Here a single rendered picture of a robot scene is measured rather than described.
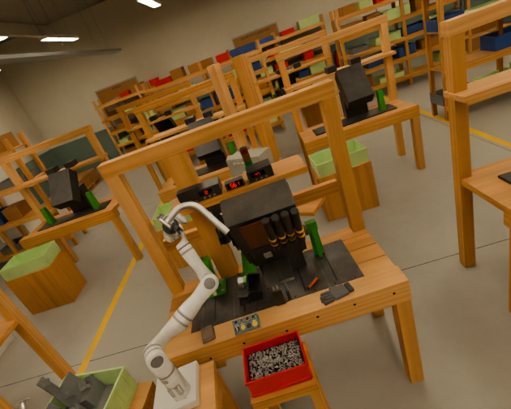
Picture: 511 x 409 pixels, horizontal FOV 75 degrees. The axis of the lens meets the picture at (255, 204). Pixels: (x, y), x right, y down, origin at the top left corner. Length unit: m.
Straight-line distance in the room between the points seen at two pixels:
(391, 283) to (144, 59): 10.94
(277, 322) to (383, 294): 0.61
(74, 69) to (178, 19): 3.71
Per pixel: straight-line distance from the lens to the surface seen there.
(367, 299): 2.02
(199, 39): 11.72
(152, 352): 1.74
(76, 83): 12.85
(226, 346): 2.07
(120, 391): 2.20
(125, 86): 12.29
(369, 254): 2.27
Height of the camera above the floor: 2.30
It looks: 26 degrees down
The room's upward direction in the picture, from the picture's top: 21 degrees counter-clockwise
